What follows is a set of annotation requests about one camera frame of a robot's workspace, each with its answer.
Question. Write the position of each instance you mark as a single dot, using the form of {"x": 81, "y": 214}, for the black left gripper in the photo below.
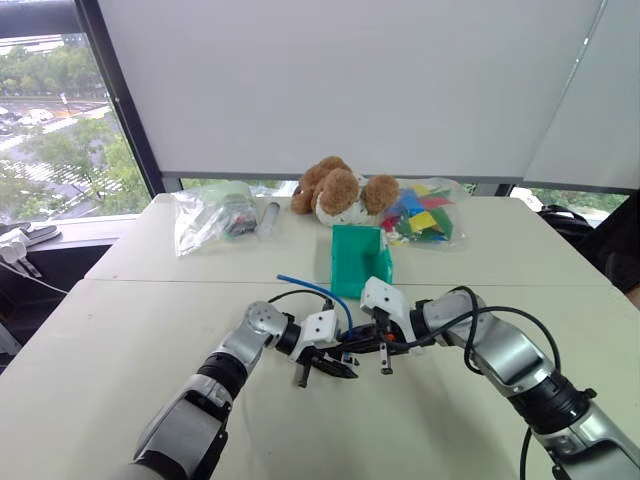
{"x": 312, "y": 356}

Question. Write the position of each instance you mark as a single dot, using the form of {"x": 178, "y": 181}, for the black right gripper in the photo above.
{"x": 384, "y": 332}

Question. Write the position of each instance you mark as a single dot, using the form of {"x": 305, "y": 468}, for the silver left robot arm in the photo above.
{"x": 240, "y": 345}

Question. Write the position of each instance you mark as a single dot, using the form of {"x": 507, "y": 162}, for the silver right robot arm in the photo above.
{"x": 505, "y": 350}

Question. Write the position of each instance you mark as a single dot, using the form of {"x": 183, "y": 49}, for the green plastic bin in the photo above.
{"x": 357, "y": 260}

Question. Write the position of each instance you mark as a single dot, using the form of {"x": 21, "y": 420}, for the bag of coloured blocks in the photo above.
{"x": 425, "y": 215}

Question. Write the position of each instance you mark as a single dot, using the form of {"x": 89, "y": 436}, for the grey plastic tube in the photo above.
{"x": 268, "y": 219}

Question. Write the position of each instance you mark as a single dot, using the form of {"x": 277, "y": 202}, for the brown teddy bear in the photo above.
{"x": 340, "y": 192}

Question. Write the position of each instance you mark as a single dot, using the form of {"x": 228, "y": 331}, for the clear bag of small parts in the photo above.
{"x": 215, "y": 220}

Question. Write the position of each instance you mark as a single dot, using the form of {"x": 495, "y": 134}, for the black backpack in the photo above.
{"x": 565, "y": 220}

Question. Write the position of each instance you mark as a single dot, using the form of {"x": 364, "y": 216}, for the person in black clothes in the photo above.
{"x": 617, "y": 240}

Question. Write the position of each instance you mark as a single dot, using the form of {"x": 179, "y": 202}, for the large white roller blind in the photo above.
{"x": 325, "y": 85}

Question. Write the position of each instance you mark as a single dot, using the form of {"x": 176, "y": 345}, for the dark flat object on sill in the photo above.
{"x": 42, "y": 233}

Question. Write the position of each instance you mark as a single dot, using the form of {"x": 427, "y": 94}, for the narrow white roller blind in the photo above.
{"x": 595, "y": 115}

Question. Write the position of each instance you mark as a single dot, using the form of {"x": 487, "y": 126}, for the white device on sill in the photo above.
{"x": 12, "y": 250}

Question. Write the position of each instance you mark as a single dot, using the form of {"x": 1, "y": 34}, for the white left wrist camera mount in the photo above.
{"x": 320, "y": 327}

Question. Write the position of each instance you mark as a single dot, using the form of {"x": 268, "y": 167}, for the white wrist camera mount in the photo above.
{"x": 320, "y": 327}
{"x": 387, "y": 297}

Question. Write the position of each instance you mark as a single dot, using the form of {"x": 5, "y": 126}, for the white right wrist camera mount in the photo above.
{"x": 387, "y": 297}

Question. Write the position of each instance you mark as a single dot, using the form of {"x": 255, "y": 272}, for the black window frame post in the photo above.
{"x": 117, "y": 95}

